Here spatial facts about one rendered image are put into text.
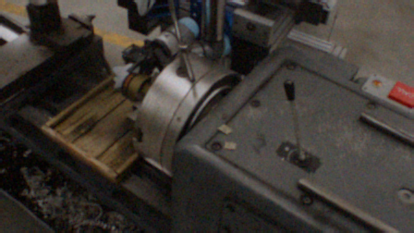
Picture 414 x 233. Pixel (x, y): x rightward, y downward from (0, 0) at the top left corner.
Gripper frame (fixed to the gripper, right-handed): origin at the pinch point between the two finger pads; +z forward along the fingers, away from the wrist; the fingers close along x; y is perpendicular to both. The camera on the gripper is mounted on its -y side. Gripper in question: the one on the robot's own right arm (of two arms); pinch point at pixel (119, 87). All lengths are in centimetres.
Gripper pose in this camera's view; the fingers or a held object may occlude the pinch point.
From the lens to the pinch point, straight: 134.1
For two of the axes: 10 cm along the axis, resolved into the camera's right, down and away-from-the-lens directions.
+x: 0.6, -6.9, -7.2
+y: -8.1, -4.6, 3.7
